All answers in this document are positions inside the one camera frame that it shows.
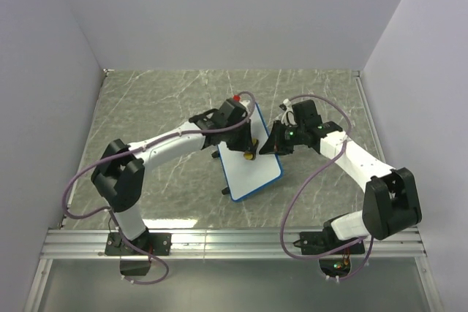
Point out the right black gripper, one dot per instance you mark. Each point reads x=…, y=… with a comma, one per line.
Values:
x=274, y=144

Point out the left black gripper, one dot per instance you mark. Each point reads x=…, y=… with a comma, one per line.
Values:
x=246, y=145

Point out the yellow whiteboard eraser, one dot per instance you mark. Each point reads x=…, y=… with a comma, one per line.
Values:
x=250, y=154

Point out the blue framed whiteboard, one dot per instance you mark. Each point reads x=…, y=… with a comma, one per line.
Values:
x=246, y=177

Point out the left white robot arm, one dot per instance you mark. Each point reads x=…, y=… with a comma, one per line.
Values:
x=119, y=178

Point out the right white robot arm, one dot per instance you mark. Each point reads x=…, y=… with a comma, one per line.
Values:
x=390, y=204

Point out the whiteboard wire stand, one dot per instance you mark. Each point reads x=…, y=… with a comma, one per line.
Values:
x=216, y=155

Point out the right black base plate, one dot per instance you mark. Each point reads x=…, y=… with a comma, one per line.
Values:
x=315, y=243

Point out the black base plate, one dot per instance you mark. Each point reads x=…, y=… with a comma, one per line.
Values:
x=315, y=243
x=158, y=244

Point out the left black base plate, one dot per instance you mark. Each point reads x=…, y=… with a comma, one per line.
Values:
x=158, y=244

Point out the aluminium mounting rail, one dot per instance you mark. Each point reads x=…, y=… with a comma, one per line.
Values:
x=205, y=244

